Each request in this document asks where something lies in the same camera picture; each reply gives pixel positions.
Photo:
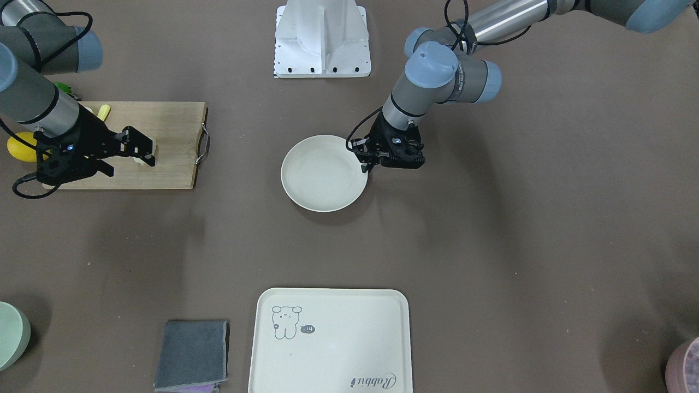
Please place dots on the yellow plastic knife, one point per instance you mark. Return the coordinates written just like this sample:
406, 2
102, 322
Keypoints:
103, 112

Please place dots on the whole lemon outer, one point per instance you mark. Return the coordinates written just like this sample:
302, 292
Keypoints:
20, 151

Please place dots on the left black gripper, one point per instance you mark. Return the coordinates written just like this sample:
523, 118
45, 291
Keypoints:
379, 132

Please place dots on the grey folded cloth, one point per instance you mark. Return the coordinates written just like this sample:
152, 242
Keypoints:
193, 356

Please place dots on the mint green bowl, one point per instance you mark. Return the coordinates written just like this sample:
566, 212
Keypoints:
15, 334

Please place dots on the pink bowl with ice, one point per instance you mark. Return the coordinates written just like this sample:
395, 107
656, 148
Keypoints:
682, 368

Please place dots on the white steamed bun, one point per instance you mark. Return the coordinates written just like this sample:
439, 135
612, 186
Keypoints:
150, 158

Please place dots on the wooden cutting board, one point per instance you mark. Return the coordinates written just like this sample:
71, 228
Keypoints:
175, 127

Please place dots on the cream rabbit tray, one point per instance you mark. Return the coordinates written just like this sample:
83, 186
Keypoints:
331, 340

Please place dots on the white camera mast base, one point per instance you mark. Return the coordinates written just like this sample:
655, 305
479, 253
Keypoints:
321, 39

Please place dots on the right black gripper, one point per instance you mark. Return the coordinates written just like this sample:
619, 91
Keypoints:
92, 134

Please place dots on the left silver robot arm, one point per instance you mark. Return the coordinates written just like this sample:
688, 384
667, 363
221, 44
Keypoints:
441, 67

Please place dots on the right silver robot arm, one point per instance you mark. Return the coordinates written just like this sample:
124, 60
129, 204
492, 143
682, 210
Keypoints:
37, 43

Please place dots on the green lime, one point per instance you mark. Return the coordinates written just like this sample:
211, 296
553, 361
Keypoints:
64, 88

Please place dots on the cream round plate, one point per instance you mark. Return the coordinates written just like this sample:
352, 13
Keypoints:
321, 175

